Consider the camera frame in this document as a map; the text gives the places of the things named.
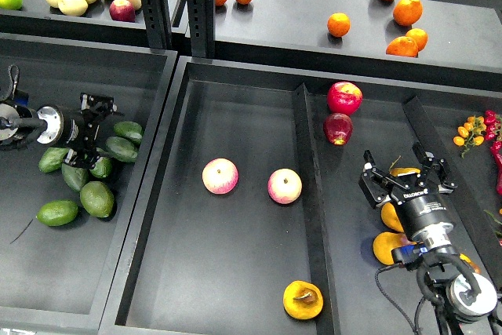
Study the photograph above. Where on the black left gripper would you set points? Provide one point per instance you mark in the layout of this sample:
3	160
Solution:
79	130

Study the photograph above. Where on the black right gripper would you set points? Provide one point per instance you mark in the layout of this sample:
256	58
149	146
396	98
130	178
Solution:
419	201

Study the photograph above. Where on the yellow pear with stem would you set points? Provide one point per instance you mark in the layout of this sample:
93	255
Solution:
302	300

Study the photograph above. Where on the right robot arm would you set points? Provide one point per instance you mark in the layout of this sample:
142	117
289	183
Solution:
455	290

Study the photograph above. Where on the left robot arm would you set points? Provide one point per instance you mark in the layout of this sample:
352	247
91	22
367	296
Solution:
53	125

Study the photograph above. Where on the yellow pear top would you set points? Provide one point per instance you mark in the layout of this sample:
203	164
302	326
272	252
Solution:
397	171

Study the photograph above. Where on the avocado middle right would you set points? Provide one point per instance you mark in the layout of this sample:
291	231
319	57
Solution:
121	149

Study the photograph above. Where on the avocado centre small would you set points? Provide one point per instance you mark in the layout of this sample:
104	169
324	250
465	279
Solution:
102	168

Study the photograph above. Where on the avocado upper right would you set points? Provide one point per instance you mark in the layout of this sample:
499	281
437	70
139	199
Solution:
130	130

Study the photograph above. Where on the light green avocado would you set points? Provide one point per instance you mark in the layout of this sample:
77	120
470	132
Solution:
57	213

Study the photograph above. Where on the yellow pear lower right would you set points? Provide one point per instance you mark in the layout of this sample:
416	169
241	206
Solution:
471	263

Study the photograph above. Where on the dark red apple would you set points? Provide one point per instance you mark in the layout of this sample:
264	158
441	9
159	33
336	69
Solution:
338	128

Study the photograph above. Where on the orange cherry tomato bunch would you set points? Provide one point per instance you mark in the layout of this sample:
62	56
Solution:
470	134

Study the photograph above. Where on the bright red apple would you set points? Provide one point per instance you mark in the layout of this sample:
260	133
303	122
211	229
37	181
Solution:
344	98

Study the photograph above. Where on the red chili peppers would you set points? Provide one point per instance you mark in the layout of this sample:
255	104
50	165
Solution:
492	120

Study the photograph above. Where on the pink apple right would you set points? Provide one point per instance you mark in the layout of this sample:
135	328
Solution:
284	186

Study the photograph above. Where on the pink apple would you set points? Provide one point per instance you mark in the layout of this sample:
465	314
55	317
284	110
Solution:
220	176
284	186

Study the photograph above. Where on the red apple on shelf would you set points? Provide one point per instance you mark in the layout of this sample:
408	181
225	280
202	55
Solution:
122	10

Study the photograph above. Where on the black tray divider left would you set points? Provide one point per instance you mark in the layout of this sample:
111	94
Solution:
320	262

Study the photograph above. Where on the orange front right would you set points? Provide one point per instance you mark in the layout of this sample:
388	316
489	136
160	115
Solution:
403	46

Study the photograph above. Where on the pink apple left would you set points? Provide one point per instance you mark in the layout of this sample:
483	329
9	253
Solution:
220	176

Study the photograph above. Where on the orange behind front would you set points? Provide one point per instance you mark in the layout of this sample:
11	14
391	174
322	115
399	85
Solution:
420	36

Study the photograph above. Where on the black shelf post left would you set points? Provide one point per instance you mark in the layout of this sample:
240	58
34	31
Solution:
157	22

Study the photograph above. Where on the black shelf post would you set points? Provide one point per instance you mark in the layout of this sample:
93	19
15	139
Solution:
202	30
157	22

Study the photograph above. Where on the black shelf post right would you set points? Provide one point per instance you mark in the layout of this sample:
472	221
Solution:
202	30

